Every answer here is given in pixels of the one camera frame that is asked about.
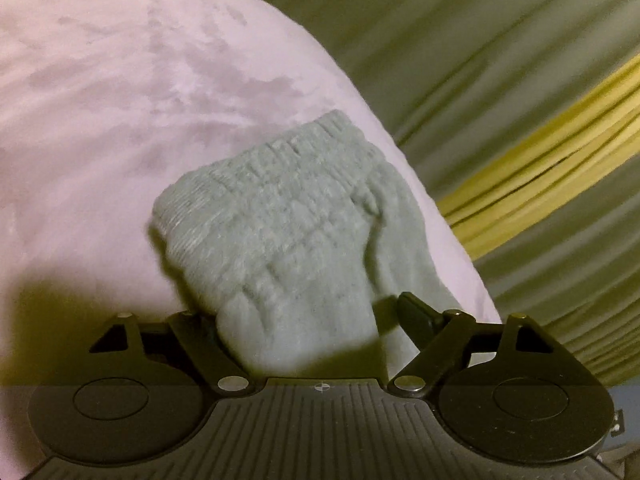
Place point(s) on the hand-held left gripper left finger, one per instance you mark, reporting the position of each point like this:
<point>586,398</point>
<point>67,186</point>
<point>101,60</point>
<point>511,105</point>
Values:
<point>200,335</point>

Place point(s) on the yellow curtain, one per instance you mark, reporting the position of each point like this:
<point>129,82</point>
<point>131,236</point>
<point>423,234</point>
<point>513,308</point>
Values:
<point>550,160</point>

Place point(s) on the pink blanket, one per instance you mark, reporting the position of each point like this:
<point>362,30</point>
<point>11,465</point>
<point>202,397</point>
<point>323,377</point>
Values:
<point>125,110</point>

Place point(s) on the light green knitted sock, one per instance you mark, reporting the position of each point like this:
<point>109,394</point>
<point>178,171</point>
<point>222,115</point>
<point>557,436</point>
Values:
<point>290,240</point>

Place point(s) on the grey-green curtain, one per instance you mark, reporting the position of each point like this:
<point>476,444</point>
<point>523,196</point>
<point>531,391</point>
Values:
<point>450,35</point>

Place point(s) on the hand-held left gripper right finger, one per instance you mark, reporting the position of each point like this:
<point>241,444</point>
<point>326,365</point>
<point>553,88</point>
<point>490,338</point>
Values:
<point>417,320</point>

